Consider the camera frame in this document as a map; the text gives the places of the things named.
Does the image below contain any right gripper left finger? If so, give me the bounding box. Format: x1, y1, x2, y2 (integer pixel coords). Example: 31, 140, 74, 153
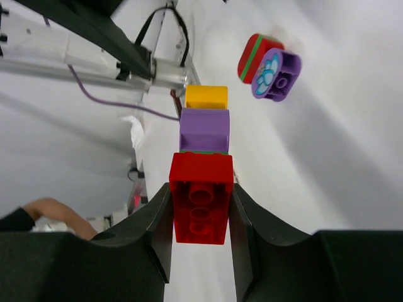
1, 184, 173, 301

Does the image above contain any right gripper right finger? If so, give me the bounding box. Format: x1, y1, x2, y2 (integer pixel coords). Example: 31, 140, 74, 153
229, 184, 402, 301

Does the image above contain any red base lego brick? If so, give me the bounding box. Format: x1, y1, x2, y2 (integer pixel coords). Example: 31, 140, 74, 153
169, 152, 234, 245

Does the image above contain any purple striped oval lego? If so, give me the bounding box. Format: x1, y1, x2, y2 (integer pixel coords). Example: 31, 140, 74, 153
179, 108, 230, 154

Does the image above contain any yellow curved lego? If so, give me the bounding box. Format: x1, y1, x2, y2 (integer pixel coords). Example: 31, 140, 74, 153
185, 85, 228, 109

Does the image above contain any purple flower print lego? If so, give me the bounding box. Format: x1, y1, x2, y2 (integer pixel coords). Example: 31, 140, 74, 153
251, 48, 302, 102

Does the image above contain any red round striped lego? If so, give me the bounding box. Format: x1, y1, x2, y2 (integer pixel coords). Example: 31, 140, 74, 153
237, 33, 285, 84

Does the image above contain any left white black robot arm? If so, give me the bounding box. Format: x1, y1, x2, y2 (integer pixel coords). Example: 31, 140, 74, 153
1, 1, 190, 92

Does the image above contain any person forearm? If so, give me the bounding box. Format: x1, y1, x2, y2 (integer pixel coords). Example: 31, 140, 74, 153
1, 198, 98, 240

